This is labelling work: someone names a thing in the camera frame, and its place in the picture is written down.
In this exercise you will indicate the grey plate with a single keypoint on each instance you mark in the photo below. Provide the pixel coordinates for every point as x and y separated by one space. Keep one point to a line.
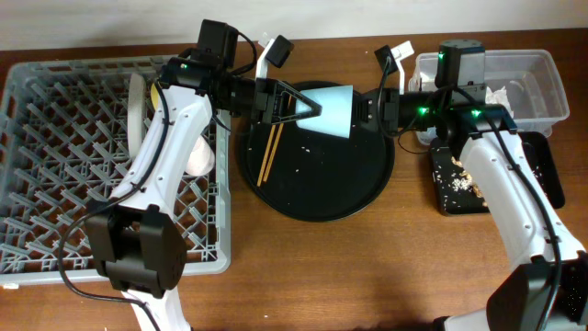
135 114

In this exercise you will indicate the peanut shells and rice scraps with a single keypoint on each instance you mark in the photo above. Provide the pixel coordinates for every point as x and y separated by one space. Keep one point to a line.
456 192

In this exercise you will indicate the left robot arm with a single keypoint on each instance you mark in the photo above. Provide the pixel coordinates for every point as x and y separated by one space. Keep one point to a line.
133 238

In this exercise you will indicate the pink cup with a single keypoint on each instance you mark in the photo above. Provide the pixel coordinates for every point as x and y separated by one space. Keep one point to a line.
201 159

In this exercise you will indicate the yellow bowl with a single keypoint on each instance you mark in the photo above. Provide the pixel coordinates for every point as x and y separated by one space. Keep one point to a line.
154 97

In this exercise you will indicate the clear plastic storage bin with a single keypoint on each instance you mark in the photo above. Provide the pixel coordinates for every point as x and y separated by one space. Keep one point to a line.
533 84

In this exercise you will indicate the round black tray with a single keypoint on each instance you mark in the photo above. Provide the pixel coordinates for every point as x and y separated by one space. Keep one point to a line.
318 177

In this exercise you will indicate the blue cup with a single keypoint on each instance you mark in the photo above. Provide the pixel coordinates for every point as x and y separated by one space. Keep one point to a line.
336 114

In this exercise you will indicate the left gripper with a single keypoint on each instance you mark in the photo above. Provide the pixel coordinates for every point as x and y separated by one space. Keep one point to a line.
265 101

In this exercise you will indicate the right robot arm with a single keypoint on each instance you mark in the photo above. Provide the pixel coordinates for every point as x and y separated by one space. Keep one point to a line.
547 288

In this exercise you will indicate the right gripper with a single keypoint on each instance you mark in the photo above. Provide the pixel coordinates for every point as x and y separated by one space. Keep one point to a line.
379 108

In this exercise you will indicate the wooden chopstick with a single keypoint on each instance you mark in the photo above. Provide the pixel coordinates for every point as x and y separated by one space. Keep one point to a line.
266 155
273 151

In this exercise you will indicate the grey dishwasher rack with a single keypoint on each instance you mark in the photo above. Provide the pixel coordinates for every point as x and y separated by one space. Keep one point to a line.
63 143

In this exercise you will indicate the black rectangular tray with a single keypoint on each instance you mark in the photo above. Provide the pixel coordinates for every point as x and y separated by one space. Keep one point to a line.
540 160

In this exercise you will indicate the white tissue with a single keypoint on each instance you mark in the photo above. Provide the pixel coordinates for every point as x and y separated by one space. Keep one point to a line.
499 97

